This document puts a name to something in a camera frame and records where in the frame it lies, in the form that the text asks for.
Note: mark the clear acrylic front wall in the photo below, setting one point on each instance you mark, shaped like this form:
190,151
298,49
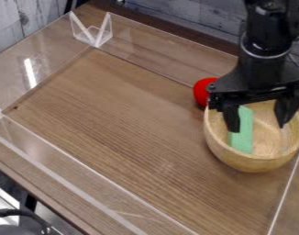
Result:
92,202

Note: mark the clear acrylic corner bracket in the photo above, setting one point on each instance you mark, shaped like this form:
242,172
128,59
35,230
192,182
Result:
92,35

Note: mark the red ball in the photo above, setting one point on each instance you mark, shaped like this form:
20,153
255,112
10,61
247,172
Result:
199,89

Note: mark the light wooden bowl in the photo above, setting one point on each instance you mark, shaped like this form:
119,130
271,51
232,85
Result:
275,145

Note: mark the green rectangular block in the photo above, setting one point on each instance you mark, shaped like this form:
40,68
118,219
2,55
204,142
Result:
240,139

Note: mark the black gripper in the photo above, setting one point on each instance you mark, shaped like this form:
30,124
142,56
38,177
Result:
250,84

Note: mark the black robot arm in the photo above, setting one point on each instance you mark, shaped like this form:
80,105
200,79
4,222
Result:
270,31

